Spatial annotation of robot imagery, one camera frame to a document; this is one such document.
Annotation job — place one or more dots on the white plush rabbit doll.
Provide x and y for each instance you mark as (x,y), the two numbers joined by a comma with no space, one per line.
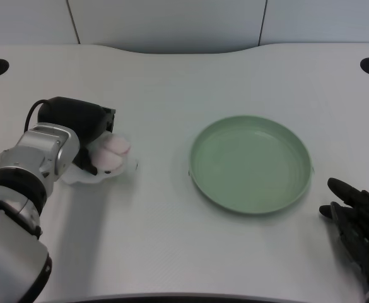
(111,153)

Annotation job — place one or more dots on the green round plate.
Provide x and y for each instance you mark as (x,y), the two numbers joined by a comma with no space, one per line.
(251,164)

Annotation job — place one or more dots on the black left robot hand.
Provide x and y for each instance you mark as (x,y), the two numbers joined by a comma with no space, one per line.
(73,123)

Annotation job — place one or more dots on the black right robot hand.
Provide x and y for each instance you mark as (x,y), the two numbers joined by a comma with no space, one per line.
(357,221)

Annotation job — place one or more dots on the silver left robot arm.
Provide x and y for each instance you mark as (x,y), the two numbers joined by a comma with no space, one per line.
(23,195)

